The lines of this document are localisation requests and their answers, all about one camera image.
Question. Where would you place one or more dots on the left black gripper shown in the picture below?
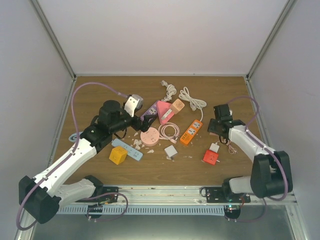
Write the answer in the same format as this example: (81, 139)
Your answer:
(144, 125)

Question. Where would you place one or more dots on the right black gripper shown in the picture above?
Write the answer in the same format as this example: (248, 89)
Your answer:
(211, 127)

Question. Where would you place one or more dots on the pink triangular power strip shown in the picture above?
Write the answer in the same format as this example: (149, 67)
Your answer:
(162, 107)

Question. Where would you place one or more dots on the orange power strip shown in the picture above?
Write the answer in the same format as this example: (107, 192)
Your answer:
(192, 130)

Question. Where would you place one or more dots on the red cube socket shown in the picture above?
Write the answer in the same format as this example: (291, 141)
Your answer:
(210, 157)

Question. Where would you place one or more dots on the beige cube socket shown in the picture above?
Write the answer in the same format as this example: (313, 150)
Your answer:
(177, 106)

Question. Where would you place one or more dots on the grey white charger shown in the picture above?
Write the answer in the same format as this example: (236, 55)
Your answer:
(170, 152)

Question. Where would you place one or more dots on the yellow cube socket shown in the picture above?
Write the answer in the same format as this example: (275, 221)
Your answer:
(118, 155)

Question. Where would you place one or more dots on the purple power strip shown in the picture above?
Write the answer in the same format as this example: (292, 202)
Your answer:
(151, 111)

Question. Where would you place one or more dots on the white square plug adapter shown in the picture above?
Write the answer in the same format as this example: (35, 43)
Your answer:
(169, 111)

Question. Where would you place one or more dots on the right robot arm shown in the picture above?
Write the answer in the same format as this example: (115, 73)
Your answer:
(271, 175)

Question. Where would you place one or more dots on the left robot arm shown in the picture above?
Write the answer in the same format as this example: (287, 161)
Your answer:
(44, 194)

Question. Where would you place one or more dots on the pink round power socket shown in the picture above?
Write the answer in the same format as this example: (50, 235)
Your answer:
(151, 137)

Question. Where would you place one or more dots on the white usb charger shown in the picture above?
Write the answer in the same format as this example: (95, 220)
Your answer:
(214, 147)

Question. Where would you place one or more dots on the blue power strip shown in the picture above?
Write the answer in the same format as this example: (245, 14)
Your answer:
(131, 152)

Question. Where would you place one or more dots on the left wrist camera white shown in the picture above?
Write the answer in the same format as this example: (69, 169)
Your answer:
(133, 104)

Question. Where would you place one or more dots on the aluminium front rail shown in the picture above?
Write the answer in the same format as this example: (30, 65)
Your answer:
(182, 195)

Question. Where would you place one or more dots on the slotted cable duct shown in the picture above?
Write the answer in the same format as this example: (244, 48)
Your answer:
(195, 210)

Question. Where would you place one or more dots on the left metal frame post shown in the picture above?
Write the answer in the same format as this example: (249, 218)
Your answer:
(54, 40)

